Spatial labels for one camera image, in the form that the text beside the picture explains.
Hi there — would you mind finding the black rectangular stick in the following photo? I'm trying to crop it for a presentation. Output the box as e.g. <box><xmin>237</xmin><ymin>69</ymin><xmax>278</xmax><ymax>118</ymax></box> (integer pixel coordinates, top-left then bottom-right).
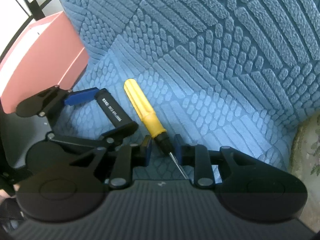
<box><xmin>95</xmin><ymin>88</ymin><xmax>132</xmax><ymax>128</ymax></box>

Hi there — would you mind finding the yellow handled screwdriver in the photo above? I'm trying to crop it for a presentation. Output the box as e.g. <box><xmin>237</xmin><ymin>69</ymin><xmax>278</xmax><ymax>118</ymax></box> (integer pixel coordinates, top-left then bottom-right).
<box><xmin>124</xmin><ymin>79</ymin><xmax>189</xmax><ymax>179</ymax></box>

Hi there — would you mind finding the person's hand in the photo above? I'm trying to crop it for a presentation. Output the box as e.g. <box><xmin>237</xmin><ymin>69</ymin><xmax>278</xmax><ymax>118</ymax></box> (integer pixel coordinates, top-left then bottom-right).
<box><xmin>0</xmin><ymin>184</ymin><xmax>20</xmax><ymax>202</ymax></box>

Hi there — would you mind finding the pink storage box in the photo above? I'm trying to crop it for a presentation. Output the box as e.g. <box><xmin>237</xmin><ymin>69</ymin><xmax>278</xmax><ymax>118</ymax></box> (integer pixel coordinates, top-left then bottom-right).
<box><xmin>1</xmin><ymin>11</ymin><xmax>89</xmax><ymax>114</ymax></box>

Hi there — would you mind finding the floral lace cushion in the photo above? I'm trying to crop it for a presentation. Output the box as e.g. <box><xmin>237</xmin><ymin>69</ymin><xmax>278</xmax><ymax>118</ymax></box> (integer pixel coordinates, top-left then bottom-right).
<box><xmin>289</xmin><ymin>112</ymin><xmax>320</xmax><ymax>232</ymax></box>

